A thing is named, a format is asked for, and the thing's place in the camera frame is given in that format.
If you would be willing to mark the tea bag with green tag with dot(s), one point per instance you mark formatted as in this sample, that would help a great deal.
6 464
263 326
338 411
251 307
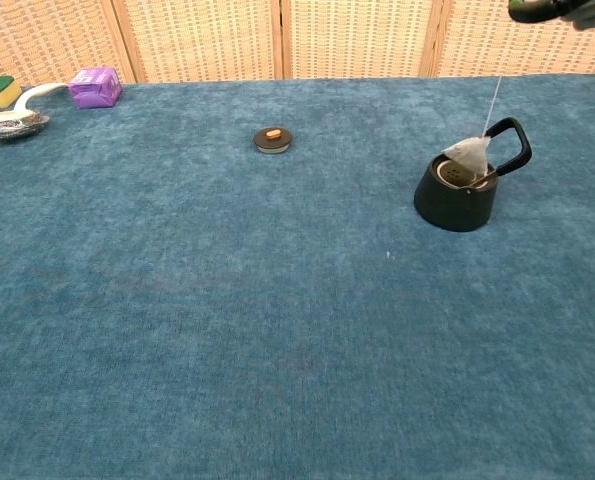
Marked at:
472 152

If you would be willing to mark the woven bamboo folding screen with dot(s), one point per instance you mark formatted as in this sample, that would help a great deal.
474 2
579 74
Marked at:
202 40

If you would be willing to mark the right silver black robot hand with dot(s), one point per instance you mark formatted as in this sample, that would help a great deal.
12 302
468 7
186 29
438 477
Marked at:
542 10

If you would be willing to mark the blue fuzzy table cloth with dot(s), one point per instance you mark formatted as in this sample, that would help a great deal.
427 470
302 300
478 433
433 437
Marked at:
227 300

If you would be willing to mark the black teapot lid orange knob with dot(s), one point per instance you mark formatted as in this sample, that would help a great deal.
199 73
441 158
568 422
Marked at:
273 140

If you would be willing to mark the small patterned dish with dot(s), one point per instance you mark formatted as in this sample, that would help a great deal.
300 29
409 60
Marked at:
14 131

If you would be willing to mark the white plastic spoon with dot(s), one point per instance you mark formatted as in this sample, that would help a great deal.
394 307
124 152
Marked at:
32 95

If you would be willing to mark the purple box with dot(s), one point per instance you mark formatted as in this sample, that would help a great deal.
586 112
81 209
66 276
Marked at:
97 90

